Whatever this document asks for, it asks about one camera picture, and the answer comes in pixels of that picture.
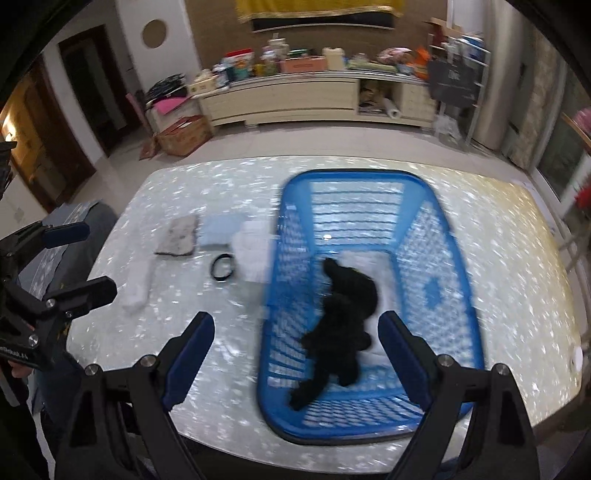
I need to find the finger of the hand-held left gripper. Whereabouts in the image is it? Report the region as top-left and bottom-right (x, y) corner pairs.
(0, 221), (90, 259)
(9, 276), (118, 324)

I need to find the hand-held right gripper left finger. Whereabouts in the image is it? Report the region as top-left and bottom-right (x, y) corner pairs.
(54, 311), (216, 480)

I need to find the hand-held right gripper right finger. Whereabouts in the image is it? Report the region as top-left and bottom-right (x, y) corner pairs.
(378, 311), (540, 480)

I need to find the blue plastic basket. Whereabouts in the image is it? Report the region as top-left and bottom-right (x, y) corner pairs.
(255, 169), (486, 446)

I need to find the black fluffy cloth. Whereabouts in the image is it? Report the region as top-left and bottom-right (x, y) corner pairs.
(289, 257), (380, 411)

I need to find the white cloth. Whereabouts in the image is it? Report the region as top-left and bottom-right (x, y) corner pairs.
(231, 220), (278, 285)
(339, 250), (393, 361)

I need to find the blue patterned cushion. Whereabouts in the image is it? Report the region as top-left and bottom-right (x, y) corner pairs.
(28, 199), (118, 365)

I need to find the white sock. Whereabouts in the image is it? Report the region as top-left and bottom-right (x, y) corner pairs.
(121, 258), (156, 315)

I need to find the grey towel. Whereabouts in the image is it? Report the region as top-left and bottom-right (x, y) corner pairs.
(154, 216), (202, 258)

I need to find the black hair band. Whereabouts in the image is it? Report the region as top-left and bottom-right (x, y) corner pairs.
(210, 253), (236, 282)

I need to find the white folded cloth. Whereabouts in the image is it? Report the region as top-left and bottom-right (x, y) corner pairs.
(231, 220), (278, 285)

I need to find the light blue folded cloth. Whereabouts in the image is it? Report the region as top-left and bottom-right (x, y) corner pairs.
(198, 215), (247, 252)

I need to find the cardboard box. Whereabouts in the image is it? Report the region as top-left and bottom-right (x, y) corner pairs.
(154, 115), (214, 158)

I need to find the pink folder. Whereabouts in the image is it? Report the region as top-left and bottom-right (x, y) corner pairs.
(153, 96), (190, 116)

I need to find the tissue box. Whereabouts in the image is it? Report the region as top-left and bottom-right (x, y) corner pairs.
(188, 69), (218, 96)

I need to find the cream tv cabinet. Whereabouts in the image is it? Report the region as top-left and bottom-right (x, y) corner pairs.
(190, 71), (437, 130)

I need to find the orange flat box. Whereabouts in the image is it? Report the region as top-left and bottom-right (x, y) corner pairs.
(279, 55), (326, 75)

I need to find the white metal rack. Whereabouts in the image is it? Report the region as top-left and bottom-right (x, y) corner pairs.
(429, 34), (491, 144)

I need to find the dark hanging bag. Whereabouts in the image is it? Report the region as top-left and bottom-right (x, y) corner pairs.
(427, 59), (478, 109)

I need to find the white plastic jug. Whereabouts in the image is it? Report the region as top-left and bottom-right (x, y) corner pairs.
(322, 46), (346, 71)

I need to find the yellow wall cloth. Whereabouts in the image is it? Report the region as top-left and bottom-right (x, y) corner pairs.
(235, 0), (407, 23)

